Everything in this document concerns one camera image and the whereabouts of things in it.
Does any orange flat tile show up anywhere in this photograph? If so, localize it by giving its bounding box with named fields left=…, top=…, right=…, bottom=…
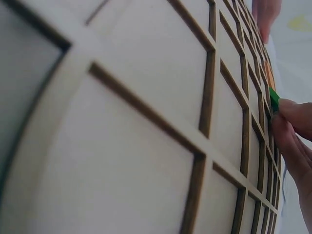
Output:
left=264, top=60, right=277, bottom=91

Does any wooden grid board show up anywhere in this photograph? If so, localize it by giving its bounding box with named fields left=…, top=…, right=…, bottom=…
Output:
left=0, top=0, right=286, bottom=234

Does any person's left hand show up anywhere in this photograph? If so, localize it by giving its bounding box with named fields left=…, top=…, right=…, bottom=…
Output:
left=251, top=0, right=281, bottom=44

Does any green tile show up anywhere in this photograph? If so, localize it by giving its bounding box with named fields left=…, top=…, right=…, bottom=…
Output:
left=268, top=86, right=281, bottom=116

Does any person's right hand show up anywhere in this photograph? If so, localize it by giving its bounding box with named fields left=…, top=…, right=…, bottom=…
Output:
left=270, top=98, right=312, bottom=234

